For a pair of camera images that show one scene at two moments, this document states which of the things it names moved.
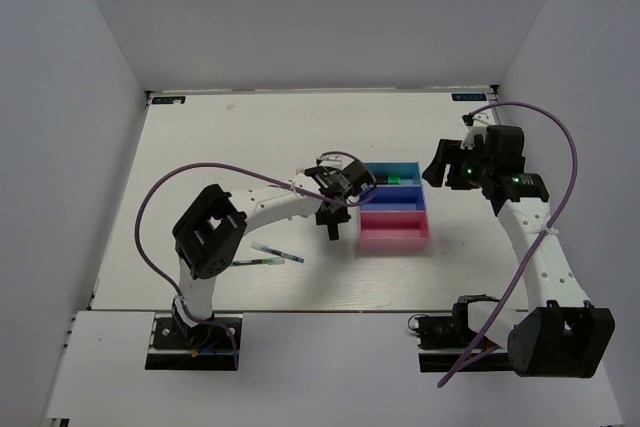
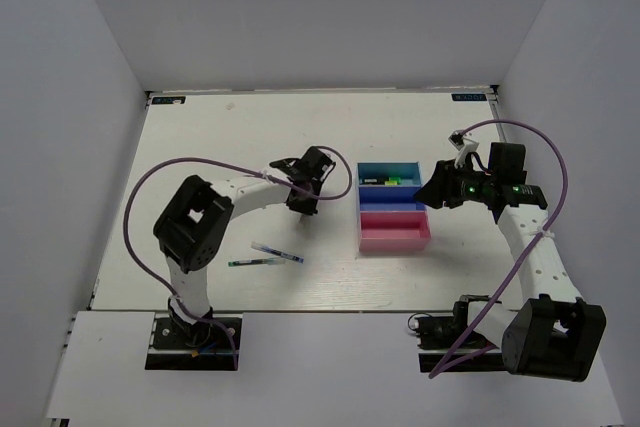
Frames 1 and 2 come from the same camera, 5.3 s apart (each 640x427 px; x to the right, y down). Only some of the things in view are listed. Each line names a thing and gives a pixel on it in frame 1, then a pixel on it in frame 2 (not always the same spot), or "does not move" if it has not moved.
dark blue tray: (396, 198) does not move
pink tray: (393, 232) does not move
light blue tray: (408, 172) does not move
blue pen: (277, 252) does not move
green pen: (266, 261) does not move
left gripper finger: (332, 213) -> (300, 200)
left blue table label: (168, 100) does not move
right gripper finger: (435, 171) -> (439, 191)
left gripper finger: (333, 231) -> (307, 202)
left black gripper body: (339, 215) -> (316, 184)
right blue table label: (469, 96) does not move
